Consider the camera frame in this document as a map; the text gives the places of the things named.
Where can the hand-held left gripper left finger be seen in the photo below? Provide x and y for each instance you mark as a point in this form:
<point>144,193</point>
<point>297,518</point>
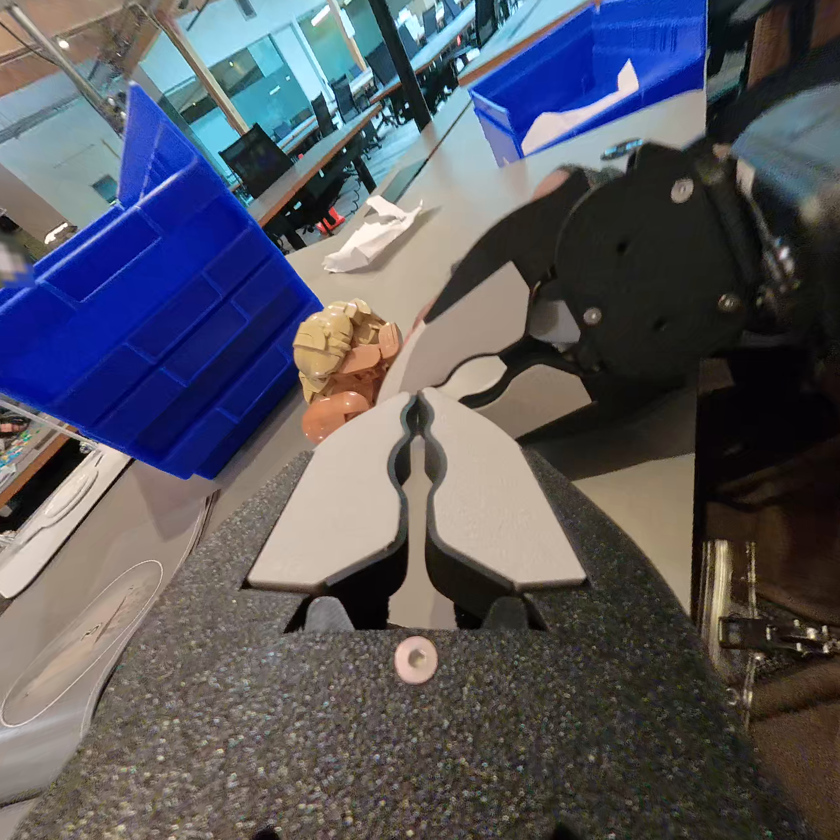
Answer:
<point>335,512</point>

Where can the white paper sheet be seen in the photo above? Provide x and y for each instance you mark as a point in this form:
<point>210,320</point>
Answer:
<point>578,118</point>

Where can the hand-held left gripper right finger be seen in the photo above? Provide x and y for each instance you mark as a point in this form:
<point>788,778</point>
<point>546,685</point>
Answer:
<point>505,512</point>

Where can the person's brown jacket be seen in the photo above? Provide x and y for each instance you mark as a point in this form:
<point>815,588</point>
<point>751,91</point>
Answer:
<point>775,604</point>

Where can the person's right hand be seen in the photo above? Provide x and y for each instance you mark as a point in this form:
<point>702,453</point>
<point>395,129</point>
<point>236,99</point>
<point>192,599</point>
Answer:
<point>562,181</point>

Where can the tan brown brick toy figure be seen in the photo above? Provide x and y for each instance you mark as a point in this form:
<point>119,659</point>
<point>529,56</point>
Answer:
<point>341,368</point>

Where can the long wooden table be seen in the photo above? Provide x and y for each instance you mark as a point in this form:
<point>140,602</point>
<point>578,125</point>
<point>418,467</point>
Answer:
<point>328,151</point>

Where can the small blue storage bin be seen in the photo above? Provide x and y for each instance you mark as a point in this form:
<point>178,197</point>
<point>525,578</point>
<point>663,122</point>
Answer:
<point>578,66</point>

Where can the white curved board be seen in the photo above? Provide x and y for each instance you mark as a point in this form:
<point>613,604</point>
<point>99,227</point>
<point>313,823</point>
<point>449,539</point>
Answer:
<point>59,519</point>

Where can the grey desk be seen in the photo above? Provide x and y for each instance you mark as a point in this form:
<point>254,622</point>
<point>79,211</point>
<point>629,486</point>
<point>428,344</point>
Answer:
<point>433,223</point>

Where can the torn white paper bag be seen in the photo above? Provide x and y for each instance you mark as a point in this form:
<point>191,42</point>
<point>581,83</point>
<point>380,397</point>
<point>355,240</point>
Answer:
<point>374,234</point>

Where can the grey instruction booklet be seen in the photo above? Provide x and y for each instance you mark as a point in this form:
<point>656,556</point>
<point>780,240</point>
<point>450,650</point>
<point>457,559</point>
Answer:
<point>131,591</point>

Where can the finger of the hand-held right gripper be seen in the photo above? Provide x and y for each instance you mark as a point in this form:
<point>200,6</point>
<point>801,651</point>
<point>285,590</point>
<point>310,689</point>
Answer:
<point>466,328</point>
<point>525,394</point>

